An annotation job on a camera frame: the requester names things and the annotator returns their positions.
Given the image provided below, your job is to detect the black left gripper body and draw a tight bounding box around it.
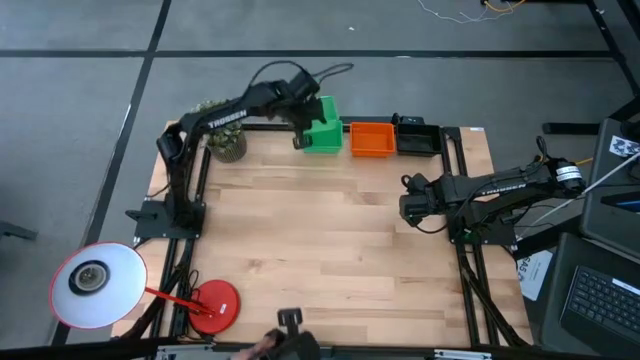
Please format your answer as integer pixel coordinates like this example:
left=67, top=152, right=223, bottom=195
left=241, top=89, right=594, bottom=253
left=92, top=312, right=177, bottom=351
left=285, top=97, right=321, bottom=132

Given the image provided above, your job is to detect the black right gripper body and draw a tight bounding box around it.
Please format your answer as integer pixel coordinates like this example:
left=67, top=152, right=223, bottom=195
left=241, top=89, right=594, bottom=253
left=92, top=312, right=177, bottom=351
left=398, top=191, right=437, bottom=227

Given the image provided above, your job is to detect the orange plastic basket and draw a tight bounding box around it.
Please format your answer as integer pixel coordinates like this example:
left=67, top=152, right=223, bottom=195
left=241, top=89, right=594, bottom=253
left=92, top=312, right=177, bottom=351
left=349, top=121, right=397, bottom=159

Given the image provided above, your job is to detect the black plastic slotted basket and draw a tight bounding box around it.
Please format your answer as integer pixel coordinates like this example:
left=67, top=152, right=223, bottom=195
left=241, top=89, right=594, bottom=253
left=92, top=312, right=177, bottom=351
left=395, top=122, right=444, bottom=158

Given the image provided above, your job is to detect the green plastic basket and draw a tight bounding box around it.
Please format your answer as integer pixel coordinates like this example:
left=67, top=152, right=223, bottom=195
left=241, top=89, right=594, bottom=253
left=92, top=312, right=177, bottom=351
left=302, top=118, right=345, bottom=155

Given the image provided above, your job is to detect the potted plant in woven pot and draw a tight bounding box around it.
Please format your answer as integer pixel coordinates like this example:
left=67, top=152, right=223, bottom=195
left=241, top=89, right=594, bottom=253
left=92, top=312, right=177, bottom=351
left=191, top=98, right=249, bottom=164

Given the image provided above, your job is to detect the white printed paper sheet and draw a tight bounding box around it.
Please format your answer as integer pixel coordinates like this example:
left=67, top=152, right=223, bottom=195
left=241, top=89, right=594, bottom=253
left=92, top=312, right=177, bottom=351
left=516, top=248, right=555, bottom=303

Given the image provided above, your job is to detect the dark grey laptop with sticker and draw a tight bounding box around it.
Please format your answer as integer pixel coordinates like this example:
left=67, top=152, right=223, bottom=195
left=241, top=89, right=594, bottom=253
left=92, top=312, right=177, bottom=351
left=578, top=117, right=640, bottom=264

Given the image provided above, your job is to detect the black stand leg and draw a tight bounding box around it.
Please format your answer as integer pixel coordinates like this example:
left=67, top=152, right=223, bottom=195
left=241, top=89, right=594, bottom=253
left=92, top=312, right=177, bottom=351
left=541, top=94, right=640, bottom=136

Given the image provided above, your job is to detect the person's hand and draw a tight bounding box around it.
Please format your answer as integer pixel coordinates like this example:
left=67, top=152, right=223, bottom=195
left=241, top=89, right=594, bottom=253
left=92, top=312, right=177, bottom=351
left=230, top=328, right=282, bottom=360

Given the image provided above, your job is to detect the red desk lamp white shade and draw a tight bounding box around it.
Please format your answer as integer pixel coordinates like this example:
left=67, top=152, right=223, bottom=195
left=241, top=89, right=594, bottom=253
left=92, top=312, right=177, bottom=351
left=48, top=241, right=242, bottom=336

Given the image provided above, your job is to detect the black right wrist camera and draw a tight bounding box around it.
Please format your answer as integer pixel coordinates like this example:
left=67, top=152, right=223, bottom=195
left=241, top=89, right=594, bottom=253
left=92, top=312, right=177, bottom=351
left=400, top=172, right=432, bottom=196

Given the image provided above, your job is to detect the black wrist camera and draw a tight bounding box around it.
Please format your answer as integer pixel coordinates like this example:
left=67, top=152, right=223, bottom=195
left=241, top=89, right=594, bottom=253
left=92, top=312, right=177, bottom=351
left=289, top=69, right=321, bottom=100
left=400, top=172, right=432, bottom=196

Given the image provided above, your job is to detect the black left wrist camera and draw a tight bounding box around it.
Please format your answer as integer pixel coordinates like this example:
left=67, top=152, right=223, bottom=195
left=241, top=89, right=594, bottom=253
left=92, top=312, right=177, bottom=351
left=289, top=69, right=321, bottom=100

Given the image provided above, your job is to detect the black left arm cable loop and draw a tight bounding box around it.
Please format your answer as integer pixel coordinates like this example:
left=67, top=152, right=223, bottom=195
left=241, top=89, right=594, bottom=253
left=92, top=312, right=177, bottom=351
left=247, top=60, right=355, bottom=90

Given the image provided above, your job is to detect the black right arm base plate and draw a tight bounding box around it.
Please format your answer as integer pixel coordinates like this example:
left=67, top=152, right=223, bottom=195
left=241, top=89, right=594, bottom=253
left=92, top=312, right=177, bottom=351
left=447, top=218, right=517, bottom=247

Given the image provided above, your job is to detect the black aluminium table frame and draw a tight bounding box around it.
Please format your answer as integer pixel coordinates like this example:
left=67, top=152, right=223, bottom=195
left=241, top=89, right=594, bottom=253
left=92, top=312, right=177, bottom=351
left=119, top=115, right=534, bottom=351

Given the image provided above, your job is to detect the thin white cable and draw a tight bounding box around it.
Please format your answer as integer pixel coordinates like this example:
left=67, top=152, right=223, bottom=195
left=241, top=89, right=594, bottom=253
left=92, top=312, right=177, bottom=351
left=516, top=151, right=640, bottom=240

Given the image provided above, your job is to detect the white floor cable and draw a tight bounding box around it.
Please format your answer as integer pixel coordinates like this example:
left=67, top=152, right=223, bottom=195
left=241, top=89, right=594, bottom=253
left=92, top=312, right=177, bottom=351
left=416, top=0, right=502, bottom=25

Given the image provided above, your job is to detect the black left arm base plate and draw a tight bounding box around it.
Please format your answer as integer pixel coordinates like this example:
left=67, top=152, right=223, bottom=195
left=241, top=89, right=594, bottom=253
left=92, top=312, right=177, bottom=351
left=124, top=198, right=207, bottom=241

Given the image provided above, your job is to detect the black table-level camera mount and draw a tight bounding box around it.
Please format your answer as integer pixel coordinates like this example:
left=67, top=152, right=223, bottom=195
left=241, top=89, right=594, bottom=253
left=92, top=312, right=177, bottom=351
left=268, top=307, right=322, bottom=360

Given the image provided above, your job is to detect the yellow cable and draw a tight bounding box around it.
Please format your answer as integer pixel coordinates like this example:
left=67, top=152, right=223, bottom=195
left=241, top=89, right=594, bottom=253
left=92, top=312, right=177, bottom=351
left=481, top=0, right=527, bottom=15

